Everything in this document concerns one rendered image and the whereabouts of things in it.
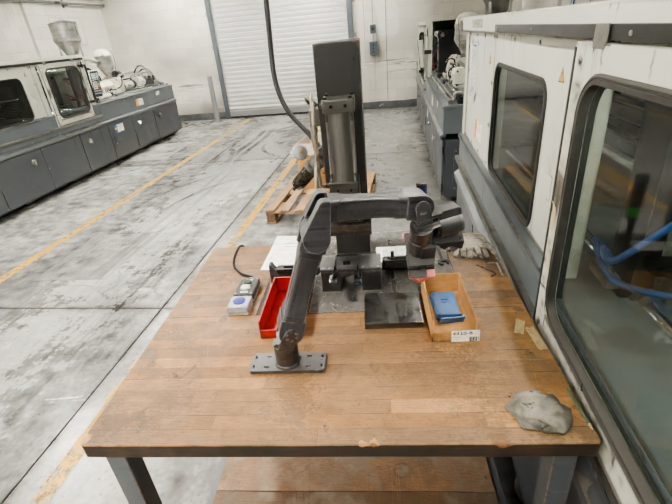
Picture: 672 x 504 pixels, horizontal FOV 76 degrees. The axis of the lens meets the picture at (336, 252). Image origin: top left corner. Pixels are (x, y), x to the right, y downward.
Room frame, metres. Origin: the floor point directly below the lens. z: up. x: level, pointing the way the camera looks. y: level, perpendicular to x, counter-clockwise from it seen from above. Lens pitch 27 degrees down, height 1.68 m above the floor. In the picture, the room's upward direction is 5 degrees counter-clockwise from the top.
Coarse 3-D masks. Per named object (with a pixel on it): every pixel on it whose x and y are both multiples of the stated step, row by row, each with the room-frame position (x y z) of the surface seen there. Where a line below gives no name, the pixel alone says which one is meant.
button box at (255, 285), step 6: (240, 246) 1.65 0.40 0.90; (234, 258) 1.53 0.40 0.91; (234, 264) 1.47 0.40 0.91; (246, 276) 1.38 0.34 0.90; (252, 276) 1.35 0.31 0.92; (240, 282) 1.29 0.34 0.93; (252, 282) 1.28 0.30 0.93; (258, 282) 1.29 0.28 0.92; (240, 288) 1.25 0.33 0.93; (252, 288) 1.24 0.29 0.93; (258, 288) 1.28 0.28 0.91; (234, 294) 1.22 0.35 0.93; (240, 294) 1.22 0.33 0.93; (246, 294) 1.21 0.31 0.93; (252, 294) 1.21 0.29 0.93
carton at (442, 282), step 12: (444, 276) 1.16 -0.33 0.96; (456, 276) 1.15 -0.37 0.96; (432, 288) 1.16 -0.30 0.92; (444, 288) 1.16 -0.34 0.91; (456, 288) 1.15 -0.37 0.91; (456, 300) 1.10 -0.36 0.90; (468, 300) 1.01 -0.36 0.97; (432, 312) 1.05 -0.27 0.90; (468, 312) 1.00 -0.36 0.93; (432, 324) 0.92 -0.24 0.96; (444, 324) 0.99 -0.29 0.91; (456, 324) 0.98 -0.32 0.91; (468, 324) 0.98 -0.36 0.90; (432, 336) 0.92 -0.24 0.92; (444, 336) 0.92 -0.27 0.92; (456, 336) 0.91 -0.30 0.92; (468, 336) 0.91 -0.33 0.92
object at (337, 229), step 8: (336, 224) 1.23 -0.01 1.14; (344, 224) 1.23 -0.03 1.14; (352, 224) 1.22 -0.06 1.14; (360, 224) 1.21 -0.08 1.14; (368, 224) 1.21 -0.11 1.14; (336, 232) 1.22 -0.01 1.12; (344, 232) 1.22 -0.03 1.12; (352, 232) 1.22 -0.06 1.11; (360, 232) 1.21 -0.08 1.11; (368, 232) 1.21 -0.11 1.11
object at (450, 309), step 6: (432, 294) 1.13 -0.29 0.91; (438, 294) 1.13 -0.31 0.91; (444, 294) 1.13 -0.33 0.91; (450, 294) 1.12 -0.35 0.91; (438, 300) 1.10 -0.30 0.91; (450, 300) 1.09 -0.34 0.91; (438, 306) 1.06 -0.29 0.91; (444, 306) 1.06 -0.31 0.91; (450, 306) 1.06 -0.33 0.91; (456, 306) 1.06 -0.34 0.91; (438, 312) 1.03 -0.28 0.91; (444, 312) 1.03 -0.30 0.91; (450, 312) 1.03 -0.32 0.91; (456, 312) 1.03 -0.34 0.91; (438, 318) 1.00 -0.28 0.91
